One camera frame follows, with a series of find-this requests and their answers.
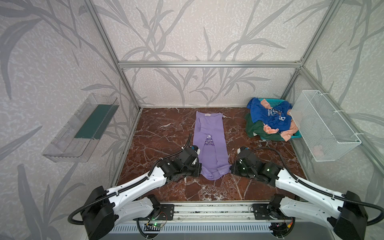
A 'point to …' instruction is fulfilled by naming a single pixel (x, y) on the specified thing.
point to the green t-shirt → (257, 128)
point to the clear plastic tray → (76, 142)
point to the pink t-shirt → (287, 135)
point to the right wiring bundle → (281, 230)
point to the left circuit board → (153, 227)
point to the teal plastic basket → (274, 102)
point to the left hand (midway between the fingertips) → (203, 166)
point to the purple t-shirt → (210, 142)
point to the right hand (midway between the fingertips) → (228, 163)
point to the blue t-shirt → (278, 117)
